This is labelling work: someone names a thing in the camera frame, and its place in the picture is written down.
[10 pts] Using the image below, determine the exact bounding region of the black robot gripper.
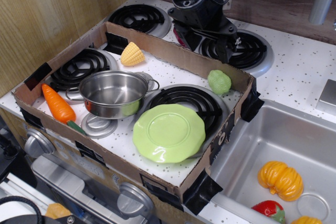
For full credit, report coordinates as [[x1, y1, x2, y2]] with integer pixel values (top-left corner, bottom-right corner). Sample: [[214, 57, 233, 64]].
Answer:
[[168, 0, 238, 63]]

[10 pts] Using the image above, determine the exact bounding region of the light green toy broccoli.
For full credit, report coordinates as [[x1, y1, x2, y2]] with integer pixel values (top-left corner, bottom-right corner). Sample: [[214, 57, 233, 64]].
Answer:
[[207, 70, 232, 95]]

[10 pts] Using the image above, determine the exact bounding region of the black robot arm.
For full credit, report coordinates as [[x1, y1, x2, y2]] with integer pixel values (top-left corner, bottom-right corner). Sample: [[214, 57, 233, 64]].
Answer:
[[168, 0, 240, 63]]

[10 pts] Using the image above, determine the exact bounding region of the stainless steel pot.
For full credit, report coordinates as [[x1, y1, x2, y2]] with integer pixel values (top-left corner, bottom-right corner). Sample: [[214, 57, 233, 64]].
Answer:
[[65, 70, 160, 120]]

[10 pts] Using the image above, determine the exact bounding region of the dark red toy pepper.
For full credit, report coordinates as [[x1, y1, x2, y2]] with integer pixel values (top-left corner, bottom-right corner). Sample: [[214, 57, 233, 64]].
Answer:
[[173, 28, 185, 47]]

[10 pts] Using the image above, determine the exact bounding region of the black back right burner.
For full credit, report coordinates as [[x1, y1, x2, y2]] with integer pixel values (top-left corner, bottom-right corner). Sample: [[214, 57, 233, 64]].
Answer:
[[199, 30, 267, 69]]

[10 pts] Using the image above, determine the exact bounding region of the black burner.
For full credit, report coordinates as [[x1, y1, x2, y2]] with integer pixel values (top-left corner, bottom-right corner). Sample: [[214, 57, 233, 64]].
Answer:
[[106, 4, 166, 34], [47, 48, 111, 92], [147, 85, 228, 139], [199, 30, 267, 69]]

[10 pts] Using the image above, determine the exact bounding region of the black front right burner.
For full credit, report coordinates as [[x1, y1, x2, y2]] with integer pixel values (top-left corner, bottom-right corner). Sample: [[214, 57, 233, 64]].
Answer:
[[147, 85, 228, 139]]

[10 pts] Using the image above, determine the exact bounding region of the black back left burner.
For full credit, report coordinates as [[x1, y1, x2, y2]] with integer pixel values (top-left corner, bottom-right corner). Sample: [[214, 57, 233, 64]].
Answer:
[[106, 4, 166, 34]]

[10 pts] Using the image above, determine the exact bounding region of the yellow toy corn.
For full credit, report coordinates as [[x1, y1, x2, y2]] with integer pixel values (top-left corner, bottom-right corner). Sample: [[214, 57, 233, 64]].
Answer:
[[120, 42, 145, 66]]

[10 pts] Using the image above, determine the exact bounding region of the light green plate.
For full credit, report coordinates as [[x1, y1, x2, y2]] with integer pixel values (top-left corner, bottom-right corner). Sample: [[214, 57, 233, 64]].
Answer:
[[132, 104, 206, 163]]

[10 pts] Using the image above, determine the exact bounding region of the brown cardboard fence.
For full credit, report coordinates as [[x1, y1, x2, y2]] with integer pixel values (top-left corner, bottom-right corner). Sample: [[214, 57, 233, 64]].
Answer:
[[14, 22, 263, 214]]

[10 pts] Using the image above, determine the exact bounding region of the silver sink basin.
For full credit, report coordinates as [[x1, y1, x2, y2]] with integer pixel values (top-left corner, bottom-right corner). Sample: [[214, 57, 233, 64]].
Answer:
[[211, 101, 335, 223]]

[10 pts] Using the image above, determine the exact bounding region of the silver faucet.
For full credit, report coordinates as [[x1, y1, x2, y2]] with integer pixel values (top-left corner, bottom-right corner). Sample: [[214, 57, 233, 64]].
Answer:
[[309, 0, 333, 25]]

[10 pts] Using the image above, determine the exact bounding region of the silver faucet base block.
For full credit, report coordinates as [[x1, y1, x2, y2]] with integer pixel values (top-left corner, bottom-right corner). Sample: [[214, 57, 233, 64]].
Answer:
[[316, 79, 336, 116]]

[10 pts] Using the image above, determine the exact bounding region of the black front left burner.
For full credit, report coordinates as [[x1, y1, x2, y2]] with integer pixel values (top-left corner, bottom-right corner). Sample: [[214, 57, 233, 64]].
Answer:
[[47, 48, 111, 92]]

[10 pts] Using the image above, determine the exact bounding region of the orange toy pumpkin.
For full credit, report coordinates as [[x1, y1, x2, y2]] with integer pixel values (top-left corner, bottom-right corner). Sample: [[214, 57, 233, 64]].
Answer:
[[257, 161, 304, 201]]

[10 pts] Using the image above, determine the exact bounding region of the orange toy carrot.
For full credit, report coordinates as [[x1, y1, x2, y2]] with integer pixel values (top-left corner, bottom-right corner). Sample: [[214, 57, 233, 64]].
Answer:
[[41, 83, 86, 135]]

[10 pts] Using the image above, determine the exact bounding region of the silver right stove knob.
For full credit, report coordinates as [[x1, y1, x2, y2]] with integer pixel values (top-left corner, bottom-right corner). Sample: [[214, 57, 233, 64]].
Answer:
[[117, 182, 154, 218]]

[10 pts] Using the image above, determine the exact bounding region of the silver stove knob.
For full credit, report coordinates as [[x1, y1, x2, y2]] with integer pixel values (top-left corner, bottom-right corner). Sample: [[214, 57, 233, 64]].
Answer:
[[117, 182, 154, 218], [24, 129, 56, 158]]

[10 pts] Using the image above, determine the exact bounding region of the silver left stove knob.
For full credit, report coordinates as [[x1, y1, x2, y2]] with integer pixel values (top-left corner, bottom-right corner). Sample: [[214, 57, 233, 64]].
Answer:
[[24, 129, 56, 158]]

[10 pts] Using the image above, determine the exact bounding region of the yellow toy fruit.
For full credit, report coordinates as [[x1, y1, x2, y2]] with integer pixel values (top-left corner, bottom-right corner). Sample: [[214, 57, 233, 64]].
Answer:
[[291, 216, 322, 224]]

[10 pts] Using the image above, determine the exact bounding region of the orange toy bottom left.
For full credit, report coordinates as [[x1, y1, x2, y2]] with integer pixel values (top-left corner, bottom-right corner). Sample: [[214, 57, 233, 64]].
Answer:
[[45, 203, 71, 219]]

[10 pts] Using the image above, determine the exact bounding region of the silver oven door handle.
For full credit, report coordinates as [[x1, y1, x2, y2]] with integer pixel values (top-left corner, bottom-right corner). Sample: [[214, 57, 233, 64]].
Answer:
[[31, 156, 148, 223]]

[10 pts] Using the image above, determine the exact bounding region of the black cable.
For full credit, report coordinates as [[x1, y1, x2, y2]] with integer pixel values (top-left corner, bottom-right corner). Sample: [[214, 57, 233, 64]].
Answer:
[[0, 196, 43, 224]]

